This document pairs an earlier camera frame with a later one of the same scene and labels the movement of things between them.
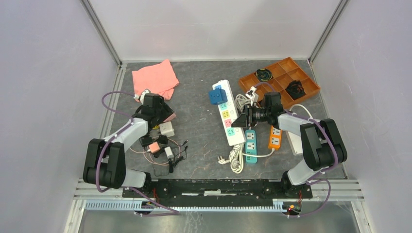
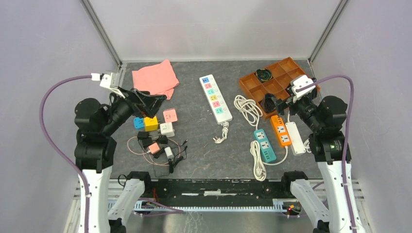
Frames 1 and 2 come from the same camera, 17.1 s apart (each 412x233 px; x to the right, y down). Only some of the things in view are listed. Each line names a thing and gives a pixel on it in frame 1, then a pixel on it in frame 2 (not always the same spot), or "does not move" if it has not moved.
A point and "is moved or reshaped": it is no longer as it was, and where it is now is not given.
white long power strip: (227, 111) to (221, 111)
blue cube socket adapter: (217, 96) is moved or reshaped
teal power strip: (250, 145) to (267, 154)
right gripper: (241, 122) to (293, 105)
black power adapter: (162, 139) does not move
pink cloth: (159, 78) does not move
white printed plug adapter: (166, 129) does not move
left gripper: (166, 111) to (148, 105)
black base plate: (217, 192) does not move
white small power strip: (295, 142) does not move
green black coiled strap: (264, 74) does not move
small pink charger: (154, 146) does not move
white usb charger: (168, 152) does not move
